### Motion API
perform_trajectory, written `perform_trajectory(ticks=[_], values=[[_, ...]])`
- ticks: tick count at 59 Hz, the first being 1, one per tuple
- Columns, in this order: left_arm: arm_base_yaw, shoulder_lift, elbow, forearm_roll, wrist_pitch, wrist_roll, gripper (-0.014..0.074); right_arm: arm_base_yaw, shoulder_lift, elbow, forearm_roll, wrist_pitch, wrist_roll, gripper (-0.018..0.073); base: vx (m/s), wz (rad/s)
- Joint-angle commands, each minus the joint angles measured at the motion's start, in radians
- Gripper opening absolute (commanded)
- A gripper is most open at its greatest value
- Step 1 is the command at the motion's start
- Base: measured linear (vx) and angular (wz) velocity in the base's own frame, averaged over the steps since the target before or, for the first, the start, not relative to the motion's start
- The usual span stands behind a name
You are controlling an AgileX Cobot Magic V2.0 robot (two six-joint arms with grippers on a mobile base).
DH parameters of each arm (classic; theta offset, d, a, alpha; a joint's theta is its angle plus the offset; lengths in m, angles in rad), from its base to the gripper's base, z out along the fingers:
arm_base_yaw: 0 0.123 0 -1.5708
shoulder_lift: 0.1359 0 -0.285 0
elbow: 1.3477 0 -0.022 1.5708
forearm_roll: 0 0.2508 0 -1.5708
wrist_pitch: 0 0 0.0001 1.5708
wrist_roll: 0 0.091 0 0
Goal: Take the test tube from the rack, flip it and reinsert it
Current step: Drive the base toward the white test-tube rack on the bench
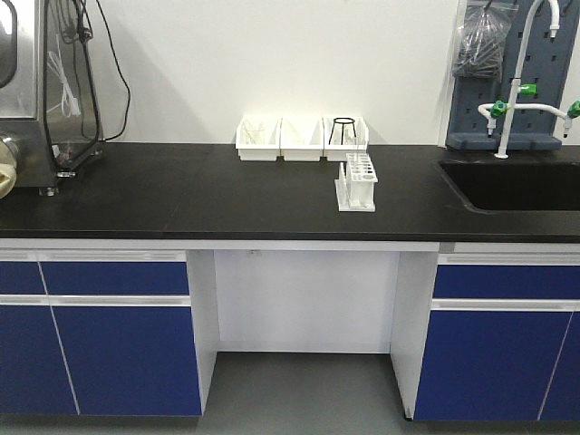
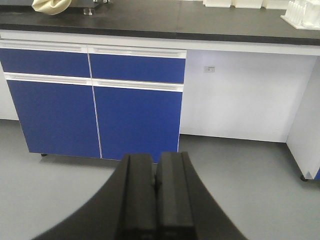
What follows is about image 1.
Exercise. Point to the white storage bin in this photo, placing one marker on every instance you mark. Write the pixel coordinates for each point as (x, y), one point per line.
(301, 138)
(258, 137)
(338, 152)

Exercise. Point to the stainless steel lab machine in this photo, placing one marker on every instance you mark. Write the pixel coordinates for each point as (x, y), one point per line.
(50, 122)

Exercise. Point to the grey pegboard drying rack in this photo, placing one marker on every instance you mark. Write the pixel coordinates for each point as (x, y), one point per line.
(545, 69)

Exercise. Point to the black lab sink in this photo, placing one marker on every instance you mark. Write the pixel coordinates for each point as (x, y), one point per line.
(514, 187)

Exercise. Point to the plastic bag of pegs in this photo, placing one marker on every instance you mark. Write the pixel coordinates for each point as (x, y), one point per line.
(482, 39)

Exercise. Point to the white test tube rack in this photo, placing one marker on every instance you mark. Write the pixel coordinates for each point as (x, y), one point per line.
(355, 185)

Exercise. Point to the left blue cabinet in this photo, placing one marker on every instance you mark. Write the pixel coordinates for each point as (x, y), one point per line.
(97, 334)

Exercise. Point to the right blue cabinet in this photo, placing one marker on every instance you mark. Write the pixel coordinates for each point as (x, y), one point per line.
(502, 341)

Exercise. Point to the white lab faucet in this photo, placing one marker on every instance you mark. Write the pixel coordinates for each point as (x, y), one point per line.
(517, 87)

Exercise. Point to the right white storage bin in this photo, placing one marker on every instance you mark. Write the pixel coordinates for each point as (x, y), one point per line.
(338, 152)

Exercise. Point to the left white storage bin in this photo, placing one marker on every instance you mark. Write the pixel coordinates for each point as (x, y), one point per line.
(258, 137)

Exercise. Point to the blue cabinet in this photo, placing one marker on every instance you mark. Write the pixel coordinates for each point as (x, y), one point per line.
(97, 334)
(502, 341)

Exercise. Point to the middle white storage bin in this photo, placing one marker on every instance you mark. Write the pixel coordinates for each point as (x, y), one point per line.
(301, 138)

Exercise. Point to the black wire tripod stand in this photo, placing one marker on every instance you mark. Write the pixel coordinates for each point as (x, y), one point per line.
(343, 131)

